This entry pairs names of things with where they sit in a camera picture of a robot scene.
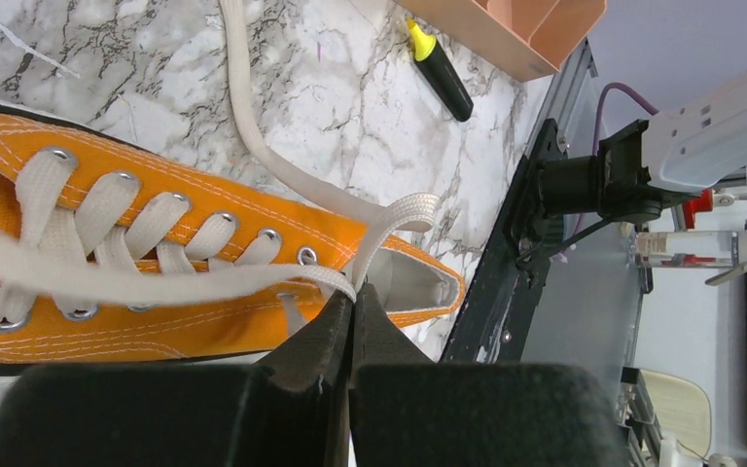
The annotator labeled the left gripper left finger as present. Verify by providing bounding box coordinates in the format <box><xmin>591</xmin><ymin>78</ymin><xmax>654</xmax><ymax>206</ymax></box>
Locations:
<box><xmin>0</xmin><ymin>295</ymin><xmax>353</xmax><ymax>466</ymax></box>

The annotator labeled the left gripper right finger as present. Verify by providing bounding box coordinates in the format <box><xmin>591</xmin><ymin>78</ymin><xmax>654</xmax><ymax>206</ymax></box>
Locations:
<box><xmin>350</xmin><ymin>284</ymin><xmax>627</xmax><ymax>466</ymax></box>

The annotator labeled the white shoelace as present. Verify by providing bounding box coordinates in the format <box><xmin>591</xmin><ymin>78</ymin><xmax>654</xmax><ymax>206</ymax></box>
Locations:
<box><xmin>0</xmin><ymin>1</ymin><xmax>439</xmax><ymax>333</ymax></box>

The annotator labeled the orange canvas sneaker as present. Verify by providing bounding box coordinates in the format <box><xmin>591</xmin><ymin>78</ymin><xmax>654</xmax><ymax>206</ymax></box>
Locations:
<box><xmin>0</xmin><ymin>102</ymin><xmax>465</xmax><ymax>375</ymax></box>

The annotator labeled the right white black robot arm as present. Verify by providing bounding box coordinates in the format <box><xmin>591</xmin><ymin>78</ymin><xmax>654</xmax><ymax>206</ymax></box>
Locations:
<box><xmin>516</xmin><ymin>71</ymin><xmax>747</xmax><ymax>270</ymax></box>

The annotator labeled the black yellow highlighter marker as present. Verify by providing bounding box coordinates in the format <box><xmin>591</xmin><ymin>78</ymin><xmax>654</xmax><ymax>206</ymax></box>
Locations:
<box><xmin>407</xmin><ymin>18</ymin><xmax>474</xmax><ymax>123</ymax></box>

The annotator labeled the peach plastic organizer tray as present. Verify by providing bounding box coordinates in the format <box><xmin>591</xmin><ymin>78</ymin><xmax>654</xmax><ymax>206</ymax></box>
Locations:
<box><xmin>399</xmin><ymin>0</ymin><xmax>607</xmax><ymax>83</ymax></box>

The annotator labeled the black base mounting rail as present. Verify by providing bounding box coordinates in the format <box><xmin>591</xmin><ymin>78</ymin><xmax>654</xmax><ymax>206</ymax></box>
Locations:
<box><xmin>441</xmin><ymin>118</ymin><xmax>566</xmax><ymax>364</ymax></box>

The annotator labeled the aluminium table frame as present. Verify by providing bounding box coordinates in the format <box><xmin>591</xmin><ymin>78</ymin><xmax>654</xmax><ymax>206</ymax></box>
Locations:
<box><xmin>526</xmin><ymin>39</ymin><xmax>598</xmax><ymax>158</ymax></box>

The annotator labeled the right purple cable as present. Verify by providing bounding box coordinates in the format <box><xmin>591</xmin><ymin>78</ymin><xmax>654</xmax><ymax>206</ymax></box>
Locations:
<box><xmin>566</xmin><ymin>82</ymin><xmax>661</xmax><ymax>239</ymax></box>

